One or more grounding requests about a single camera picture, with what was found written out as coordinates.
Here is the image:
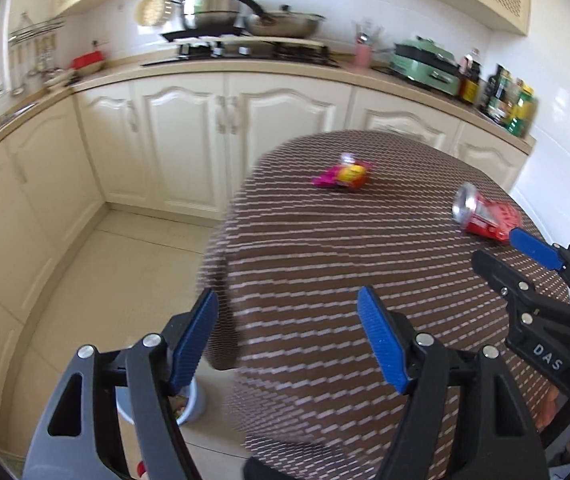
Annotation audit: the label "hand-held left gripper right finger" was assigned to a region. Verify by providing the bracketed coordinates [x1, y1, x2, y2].
[356, 286, 550, 480]

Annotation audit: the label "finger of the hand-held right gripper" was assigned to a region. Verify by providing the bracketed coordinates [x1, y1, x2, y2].
[471, 249, 536, 307]
[509, 228, 570, 311]

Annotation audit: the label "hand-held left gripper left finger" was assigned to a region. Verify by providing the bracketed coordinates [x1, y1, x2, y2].
[22, 287, 220, 480]

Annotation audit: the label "red drink can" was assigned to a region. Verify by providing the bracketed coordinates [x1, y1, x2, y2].
[452, 183, 522, 245]

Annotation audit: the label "brown polka dot tablecloth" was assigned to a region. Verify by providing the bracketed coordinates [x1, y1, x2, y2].
[200, 130, 570, 480]

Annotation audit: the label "dark glass bottle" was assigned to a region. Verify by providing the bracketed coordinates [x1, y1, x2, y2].
[484, 65, 506, 117]

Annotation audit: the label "yellow candy wrapper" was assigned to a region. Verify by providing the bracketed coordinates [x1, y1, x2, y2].
[335, 159, 374, 192]

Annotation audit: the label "purple candy wrapper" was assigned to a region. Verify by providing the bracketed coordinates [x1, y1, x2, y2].
[311, 166, 342, 189]

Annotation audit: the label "soy sauce bottle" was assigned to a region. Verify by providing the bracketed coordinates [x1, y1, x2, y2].
[457, 50, 482, 106]

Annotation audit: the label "cream lower kitchen cabinets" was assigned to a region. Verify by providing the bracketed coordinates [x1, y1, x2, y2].
[0, 71, 536, 396]

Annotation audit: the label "green electric cooker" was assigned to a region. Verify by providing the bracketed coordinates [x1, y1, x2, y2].
[389, 36, 462, 97]

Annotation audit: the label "pink utensil holder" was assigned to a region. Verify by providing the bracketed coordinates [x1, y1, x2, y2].
[354, 42, 374, 71]

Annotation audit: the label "steel sink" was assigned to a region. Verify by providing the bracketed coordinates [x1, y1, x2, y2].
[0, 102, 39, 122]

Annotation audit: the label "black gas stove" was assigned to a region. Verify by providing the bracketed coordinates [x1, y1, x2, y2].
[140, 40, 342, 69]

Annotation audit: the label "white bowl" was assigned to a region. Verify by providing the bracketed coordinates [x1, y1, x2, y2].
[45, 69, 78, 87]

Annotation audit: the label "red box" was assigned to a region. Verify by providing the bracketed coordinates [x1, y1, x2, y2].
[71, 51, 107, 74]

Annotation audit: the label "row of hanging utensils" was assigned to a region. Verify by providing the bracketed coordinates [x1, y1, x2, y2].
[8, 35, 64, 97]

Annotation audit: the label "steel wok with lid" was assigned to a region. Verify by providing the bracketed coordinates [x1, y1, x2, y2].
[244, 5, 326, 39]

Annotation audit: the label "white perforated steamer plate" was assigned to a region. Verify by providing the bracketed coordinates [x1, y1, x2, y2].
[136, 0, 166, 27]

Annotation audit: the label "steel steamer pot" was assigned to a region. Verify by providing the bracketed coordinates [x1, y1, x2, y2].
[181, 0, 244, 32]

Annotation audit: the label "metal wall rack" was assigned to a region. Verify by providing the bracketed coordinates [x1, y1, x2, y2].
[7, 12, 66, 44]

